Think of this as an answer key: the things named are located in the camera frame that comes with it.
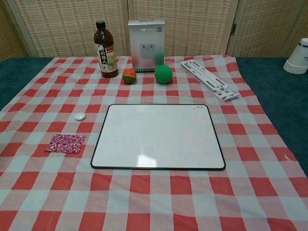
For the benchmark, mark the red white checkered tablecloth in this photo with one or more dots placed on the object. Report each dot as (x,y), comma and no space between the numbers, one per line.
(154,197)

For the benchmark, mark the small white round object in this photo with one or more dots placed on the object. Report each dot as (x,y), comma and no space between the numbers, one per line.
(80,116)

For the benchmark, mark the white folding laptop stand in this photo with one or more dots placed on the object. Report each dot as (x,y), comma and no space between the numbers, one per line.
(209,79)

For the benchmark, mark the dark sauce bottle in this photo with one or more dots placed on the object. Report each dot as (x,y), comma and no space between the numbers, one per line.
(106,48)

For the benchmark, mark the white paper cup stack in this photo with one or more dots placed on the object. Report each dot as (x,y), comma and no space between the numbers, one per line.
(298,60)

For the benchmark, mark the orange and green ball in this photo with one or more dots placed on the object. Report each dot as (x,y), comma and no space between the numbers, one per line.
(129,76)

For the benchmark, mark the silver earbuds box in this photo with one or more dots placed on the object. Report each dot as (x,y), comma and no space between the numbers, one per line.
(146,45)

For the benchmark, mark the white board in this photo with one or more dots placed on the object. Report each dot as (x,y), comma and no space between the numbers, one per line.
(158,137)

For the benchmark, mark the teal table cover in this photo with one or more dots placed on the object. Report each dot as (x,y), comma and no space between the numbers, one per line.
(276,96)

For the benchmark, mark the woven bamboo folding screen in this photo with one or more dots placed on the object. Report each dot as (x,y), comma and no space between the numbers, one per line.
(60,29)

